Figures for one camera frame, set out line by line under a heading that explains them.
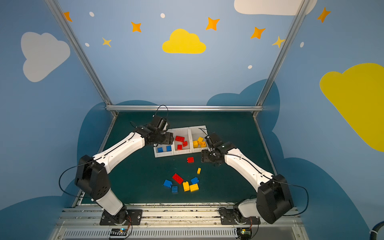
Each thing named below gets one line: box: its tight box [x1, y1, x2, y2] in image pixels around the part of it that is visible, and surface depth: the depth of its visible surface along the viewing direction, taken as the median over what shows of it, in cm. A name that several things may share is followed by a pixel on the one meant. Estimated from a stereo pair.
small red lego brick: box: [186, 156, 195, 164], surface depth 97 cm
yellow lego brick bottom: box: [182, 181, 190, 192], surface depth 84 cm
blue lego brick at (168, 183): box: [163, 179, 173, 188], surface depth 86 cm
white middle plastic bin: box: [171, 127, 193, 156], surface depth 103 cm
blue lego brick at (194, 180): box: [190, 177, 199, 185], surface depth 88 cm
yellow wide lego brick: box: [189, 183, 199, 193], surface depth 84 cm
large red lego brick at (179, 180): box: [172, 173, 184, 185], surface depth 88 cm
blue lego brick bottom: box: [171, 186, 178, 193], surface depth 84 cm
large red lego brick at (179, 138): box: [175, 135, 186, 142], surface depth 106 cm
